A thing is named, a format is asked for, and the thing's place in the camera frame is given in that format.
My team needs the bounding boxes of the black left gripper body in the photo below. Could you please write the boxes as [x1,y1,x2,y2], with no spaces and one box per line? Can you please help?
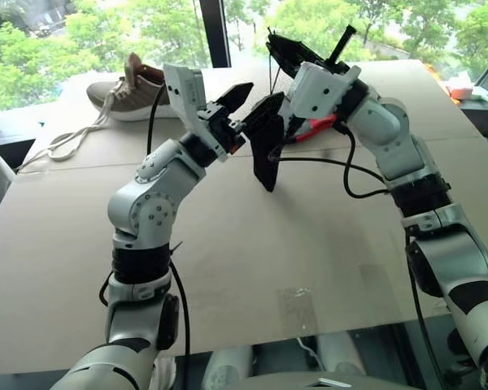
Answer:
[198,101,248,155]

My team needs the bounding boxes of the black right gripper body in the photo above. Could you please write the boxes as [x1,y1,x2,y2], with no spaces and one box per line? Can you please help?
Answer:
[308,58,351,75]

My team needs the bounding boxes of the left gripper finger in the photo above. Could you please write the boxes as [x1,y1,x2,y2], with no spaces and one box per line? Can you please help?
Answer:
[216,82,255,120]
[242,92,286,133]

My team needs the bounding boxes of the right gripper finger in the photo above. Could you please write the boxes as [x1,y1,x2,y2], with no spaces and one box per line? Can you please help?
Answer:
[267,32,325,79]
[329,24,357,63]

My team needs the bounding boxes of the red plastic tool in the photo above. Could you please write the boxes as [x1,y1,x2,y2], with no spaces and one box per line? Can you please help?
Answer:
[294,113,339,145]

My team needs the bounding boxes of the brown sneaker with white laces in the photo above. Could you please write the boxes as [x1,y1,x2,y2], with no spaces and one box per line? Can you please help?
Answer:
[18,51,184,172]

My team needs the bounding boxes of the orange box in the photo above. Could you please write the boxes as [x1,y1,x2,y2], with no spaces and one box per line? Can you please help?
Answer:
[447,83,473,102]

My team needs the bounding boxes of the clear tape patch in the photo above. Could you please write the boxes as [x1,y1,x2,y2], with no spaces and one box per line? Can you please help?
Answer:
[277,286,320,336]

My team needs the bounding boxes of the silver rounded robot leg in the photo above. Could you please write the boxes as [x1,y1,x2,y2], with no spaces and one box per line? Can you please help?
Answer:
[315,331,368,377]
[201,344,255,390]

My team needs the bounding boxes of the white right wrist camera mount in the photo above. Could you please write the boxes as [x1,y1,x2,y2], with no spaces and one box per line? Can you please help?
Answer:
[288,61,361,123]

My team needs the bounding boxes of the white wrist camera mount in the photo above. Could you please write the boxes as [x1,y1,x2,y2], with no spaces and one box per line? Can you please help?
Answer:
[288,61,361,123]
[162,63,229,163]

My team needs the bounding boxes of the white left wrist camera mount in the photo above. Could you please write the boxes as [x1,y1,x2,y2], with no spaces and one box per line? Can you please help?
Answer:
[162,63,229,163]

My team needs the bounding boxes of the black window frame post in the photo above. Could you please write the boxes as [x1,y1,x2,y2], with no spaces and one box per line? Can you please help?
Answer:
[198,0,233,68]

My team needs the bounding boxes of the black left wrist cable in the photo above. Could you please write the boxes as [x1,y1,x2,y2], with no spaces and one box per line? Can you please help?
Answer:
[146,80,172,158]

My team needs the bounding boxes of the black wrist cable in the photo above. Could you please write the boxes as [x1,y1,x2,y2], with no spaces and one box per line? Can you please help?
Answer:
[268,121,391,200]
[146,80,172,158]

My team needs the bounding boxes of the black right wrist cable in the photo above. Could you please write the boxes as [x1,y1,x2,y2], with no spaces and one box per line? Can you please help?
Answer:
[268,121,391,200]

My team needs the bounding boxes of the black left forearm cable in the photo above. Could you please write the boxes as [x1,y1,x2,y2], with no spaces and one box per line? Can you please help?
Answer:
[98,239,193,390]

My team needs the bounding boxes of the black forearm cable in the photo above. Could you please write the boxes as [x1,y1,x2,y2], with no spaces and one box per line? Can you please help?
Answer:
[98,239,193,390]
[404,231,448,390]

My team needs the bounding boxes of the thin white cable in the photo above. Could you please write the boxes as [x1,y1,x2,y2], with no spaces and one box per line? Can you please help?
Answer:
[295,336,325,371]

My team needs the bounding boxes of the black right forearm cable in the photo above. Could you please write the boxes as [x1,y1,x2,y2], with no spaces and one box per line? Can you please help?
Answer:
[404,231,448,390]

